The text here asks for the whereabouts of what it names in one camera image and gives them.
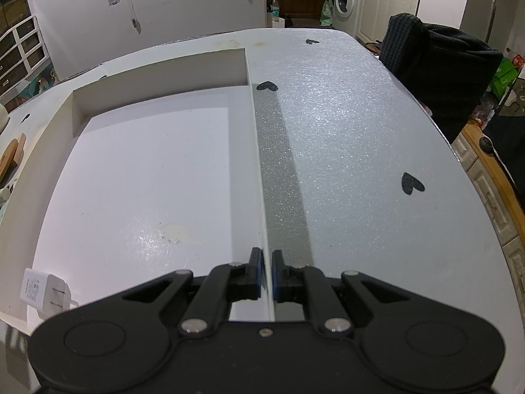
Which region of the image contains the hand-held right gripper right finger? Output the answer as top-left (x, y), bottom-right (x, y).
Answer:
top-left (271, 250), bottom-right (411, 338)

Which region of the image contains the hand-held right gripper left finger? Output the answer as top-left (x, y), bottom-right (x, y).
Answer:
top-left (120, 247), bottom-right (264, 336)

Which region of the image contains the shallow white cardboard box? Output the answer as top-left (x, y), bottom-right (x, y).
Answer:
top-left (0, 48), bottom-right (276, 335)

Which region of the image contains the white charger plug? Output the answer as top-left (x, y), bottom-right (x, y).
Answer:
top-left (20, 268), bottom-right (78, 319)

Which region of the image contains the wooden edged low cabinet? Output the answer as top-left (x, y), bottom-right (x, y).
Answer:
top-left (450, 122), bottom-right (525, 296)

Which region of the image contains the dark knitted cloth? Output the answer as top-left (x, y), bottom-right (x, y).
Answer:
top-left (379, 13), bottom-right (504, 145)

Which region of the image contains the green plastic bag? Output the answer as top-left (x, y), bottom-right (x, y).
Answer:
top-left (319, 0), bottom-right (335, 26)

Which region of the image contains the wooden board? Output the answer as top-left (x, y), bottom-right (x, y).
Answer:
top-left (0, 133), bottom-right (28, 182)

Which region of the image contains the white kitchen cabinet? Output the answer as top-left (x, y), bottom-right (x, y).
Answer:
top-left (355, 0), bottom-right (423, 47)

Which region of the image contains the green shopping bag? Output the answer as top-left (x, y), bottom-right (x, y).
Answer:
top-left (489, 55), bottom-right (525, 100)

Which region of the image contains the white lattice shelf unit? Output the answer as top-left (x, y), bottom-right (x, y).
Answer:
top-left (0, 13), bottom-right (52, 100)

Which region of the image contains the grey mop pole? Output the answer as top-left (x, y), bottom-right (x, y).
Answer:
top-left (487, 0), bottom-right (499, 47)

